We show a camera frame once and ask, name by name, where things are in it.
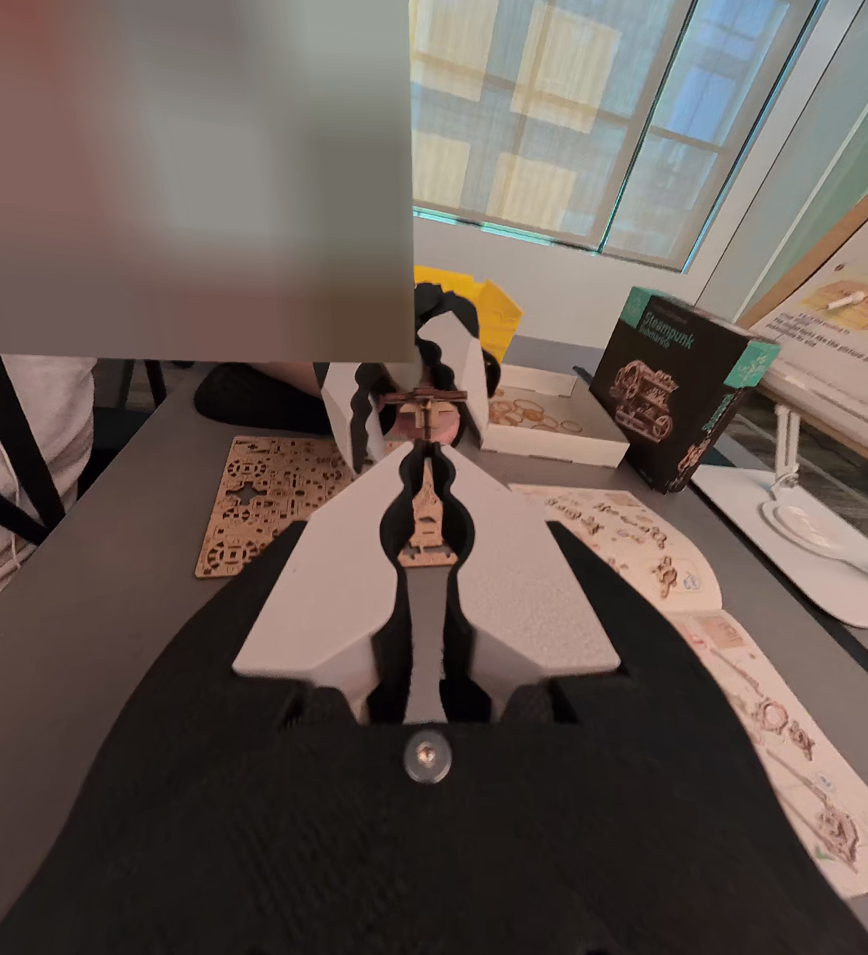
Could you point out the printed instruction sheet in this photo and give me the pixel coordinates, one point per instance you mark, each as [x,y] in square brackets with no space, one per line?
[851,336]

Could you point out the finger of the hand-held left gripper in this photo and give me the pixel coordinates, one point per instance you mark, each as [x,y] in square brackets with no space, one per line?
[463,358]
[340,410]

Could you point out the stacked yellow plastic bins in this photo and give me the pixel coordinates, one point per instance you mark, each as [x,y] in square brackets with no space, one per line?
[497,313]

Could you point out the window with roller shade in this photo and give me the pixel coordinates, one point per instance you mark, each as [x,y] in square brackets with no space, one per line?
[553,112]

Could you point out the white cardboard box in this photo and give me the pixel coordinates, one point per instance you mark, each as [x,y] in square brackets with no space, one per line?
[553,444]

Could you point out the black model kit box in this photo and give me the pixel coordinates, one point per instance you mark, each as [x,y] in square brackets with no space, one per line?
[672,388]

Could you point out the laser-cut plywood parts sheet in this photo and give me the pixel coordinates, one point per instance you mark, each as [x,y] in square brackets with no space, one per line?
[269,500]

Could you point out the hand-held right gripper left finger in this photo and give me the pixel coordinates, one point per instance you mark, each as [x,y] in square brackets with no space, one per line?
[314,597]

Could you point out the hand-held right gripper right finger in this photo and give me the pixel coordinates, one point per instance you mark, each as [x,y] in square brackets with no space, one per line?
[538,597]

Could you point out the pile of tan rubber bands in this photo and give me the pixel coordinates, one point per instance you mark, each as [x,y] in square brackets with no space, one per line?
[531,414]

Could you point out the assembly instruction booklet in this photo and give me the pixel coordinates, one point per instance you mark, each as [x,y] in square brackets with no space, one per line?
[702,634]

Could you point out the wooden display board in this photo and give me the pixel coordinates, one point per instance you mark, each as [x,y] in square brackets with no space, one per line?
[814,246]

